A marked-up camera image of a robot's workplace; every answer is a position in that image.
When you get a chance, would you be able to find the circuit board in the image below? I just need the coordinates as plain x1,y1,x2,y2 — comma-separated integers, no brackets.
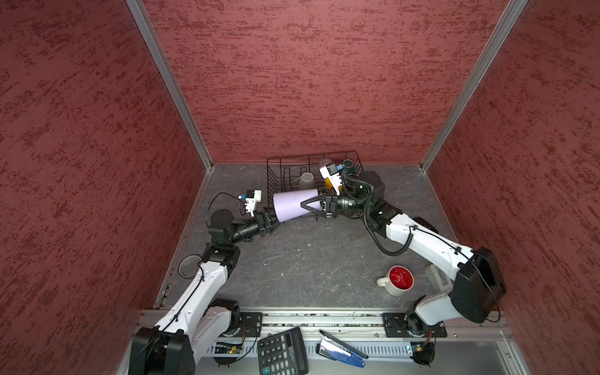
410,342,435,361
214,342,245,356

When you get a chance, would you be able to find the left circuit board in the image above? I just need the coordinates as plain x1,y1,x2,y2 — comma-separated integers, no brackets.
214,342,245,356

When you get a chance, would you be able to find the cream white mug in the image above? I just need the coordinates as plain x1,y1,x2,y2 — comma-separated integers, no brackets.
292,172,316,191

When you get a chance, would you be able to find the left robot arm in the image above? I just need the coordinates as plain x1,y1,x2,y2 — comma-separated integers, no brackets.
127,208,280,374

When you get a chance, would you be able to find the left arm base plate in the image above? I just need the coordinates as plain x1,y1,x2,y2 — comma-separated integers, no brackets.
234,312,263,338

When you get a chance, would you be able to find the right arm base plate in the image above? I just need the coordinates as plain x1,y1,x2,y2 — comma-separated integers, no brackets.
381,312,448,339

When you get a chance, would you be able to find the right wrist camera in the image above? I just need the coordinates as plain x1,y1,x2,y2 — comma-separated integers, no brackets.
320,163,343,195

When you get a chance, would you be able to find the white mug red inside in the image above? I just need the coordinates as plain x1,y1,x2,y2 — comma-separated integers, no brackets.
376,266,415,297

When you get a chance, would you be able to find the dark green ceramic mug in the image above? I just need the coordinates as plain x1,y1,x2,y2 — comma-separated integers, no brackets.
342,159,356,174

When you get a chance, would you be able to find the black calculator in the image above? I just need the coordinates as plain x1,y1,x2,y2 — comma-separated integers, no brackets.
257,327,309,375

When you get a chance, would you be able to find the right circuit board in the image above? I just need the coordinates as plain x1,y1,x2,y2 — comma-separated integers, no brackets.
410,342,435,361

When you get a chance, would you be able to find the black wire dish rack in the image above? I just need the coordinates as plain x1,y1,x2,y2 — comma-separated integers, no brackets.
267,151,364,206

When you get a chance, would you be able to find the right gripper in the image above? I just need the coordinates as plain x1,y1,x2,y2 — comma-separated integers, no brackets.
303,184,372,218

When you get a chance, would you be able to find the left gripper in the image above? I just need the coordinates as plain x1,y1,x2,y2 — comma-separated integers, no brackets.
230,206,289,245

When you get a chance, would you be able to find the blue black stapler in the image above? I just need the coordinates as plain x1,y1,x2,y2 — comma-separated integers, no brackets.
317,330,369,368

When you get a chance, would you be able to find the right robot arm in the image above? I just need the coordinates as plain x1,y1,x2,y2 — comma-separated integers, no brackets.
300,164,506,337

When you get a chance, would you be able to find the lilac plastic cup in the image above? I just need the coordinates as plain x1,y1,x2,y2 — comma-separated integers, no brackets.
273,189,320,223

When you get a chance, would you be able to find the black small object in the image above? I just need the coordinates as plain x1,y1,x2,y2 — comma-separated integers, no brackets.
413,217,439,234

